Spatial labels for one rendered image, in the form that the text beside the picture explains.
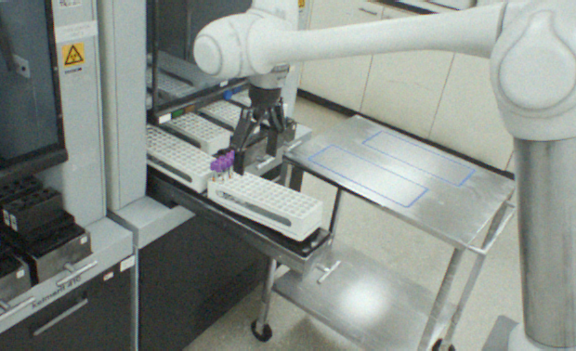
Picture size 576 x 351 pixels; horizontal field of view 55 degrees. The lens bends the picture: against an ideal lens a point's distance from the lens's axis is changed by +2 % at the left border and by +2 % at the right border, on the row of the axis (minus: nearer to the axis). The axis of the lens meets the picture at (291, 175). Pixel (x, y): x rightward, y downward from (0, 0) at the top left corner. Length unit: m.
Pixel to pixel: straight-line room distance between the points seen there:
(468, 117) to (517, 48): 2.80
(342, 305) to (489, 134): 1.89
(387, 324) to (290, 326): 0.46
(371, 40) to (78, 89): 0.64
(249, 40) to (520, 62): 0.48
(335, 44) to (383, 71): 2.71
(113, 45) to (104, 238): 0.47
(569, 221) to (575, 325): 0.19
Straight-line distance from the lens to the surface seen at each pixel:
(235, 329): 2.23
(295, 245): 1.35
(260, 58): 1.04
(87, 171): 1.41
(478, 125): 3.58
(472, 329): 2.52
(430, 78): 3.61
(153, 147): 1.57
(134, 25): 1.35
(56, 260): 1.34
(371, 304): 2.03
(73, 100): 1.30
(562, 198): 0.91
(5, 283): 1.29
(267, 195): 1.37
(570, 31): 0.81
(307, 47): 1.01
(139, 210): 1.55
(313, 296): 2.00
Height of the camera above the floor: 1.65
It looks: 31 degrees down
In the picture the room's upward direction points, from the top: 9 degrees clockwise
